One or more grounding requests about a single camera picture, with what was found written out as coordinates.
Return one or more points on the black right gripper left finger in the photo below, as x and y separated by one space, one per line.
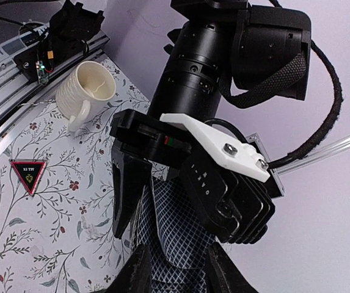
135 275

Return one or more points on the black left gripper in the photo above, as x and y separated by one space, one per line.
137 138

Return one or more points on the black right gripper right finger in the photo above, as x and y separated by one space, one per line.
222 276

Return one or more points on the blue playing card deck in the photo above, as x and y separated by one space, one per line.
167 224

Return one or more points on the black triangular marker tag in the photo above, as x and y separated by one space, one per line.
29 172

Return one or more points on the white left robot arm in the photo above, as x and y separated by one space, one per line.
243 53

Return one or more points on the floral white table mat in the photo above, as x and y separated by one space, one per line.
60 239

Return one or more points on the cream ceramic mug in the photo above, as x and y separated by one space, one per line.
85 92

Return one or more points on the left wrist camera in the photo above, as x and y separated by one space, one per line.
227 179

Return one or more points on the aluminium front rail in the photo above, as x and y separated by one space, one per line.
19 87

